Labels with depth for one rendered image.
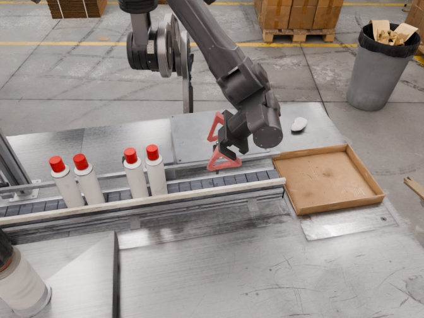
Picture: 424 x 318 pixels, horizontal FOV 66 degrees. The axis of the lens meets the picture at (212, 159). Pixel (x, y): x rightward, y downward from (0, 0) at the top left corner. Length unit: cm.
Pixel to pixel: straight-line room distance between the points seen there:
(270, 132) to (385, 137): 238
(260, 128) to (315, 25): 360
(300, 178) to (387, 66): 188
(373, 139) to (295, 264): 200
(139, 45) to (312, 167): 77
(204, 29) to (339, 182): 81
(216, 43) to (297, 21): 348
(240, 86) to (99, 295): 63
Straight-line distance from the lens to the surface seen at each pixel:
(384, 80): 303
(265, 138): 63
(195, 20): 64
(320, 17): 415
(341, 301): 101
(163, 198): 104
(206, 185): 110
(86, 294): 96
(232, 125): 71
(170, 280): 98
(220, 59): 64
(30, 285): 90
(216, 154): 69
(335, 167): 130
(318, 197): 118
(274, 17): 402
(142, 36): 125
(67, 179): 101
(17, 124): 319
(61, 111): 318
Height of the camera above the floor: 171
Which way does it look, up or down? 44 degrees down
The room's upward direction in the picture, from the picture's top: straight up
